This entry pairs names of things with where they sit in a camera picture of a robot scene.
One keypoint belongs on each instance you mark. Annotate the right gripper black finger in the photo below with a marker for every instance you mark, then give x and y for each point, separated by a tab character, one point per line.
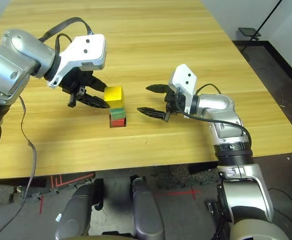
158	88
153	113

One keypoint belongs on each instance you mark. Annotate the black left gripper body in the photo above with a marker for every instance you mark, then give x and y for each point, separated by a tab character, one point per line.
74	81

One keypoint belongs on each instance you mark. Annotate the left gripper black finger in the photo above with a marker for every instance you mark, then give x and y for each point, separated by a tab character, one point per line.
98	85
93	101

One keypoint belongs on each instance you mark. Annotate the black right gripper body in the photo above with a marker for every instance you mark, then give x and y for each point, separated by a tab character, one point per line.
174	103

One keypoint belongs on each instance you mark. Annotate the yellow wooden block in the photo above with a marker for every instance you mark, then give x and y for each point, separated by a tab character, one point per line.
114	93

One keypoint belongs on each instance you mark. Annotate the green wooden block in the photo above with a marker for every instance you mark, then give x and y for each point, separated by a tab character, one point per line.
117	113

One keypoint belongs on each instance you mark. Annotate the red wooden block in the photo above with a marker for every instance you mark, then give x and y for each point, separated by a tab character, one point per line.
117	122

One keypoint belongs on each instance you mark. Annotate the robot's silver right arm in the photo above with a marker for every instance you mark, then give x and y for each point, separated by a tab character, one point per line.
223	120

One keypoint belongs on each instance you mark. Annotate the robot's silver left arm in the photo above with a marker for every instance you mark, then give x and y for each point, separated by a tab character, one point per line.
13	65

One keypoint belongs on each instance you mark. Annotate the black square pad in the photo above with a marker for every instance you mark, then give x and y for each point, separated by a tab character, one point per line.
126	122

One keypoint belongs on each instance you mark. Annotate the robot's grey right leg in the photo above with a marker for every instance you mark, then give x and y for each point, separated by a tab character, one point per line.
148	212

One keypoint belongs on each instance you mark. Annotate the robot's grey leg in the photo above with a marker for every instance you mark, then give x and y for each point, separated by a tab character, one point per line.
73	212
148	212

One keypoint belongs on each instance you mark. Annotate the black stand with plate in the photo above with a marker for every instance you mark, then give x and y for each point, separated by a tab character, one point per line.
248	32

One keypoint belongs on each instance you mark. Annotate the robot's grey left leg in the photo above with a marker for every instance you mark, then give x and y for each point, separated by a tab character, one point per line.
73	212

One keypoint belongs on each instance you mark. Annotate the black metal floor bar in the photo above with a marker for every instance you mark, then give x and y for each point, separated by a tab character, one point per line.
212	210

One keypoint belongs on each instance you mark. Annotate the small silver tag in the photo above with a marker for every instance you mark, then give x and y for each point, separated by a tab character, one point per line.
59	217

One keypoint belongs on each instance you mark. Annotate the tan robot torso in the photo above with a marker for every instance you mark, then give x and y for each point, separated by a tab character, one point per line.
106	237

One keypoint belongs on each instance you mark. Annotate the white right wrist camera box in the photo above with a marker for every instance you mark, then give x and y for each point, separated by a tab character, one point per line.
183	78

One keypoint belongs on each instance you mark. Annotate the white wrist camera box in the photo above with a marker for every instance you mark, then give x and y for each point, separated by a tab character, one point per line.
183	78
86	52

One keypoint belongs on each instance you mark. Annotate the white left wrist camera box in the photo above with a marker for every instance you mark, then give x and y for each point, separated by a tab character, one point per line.
86	52

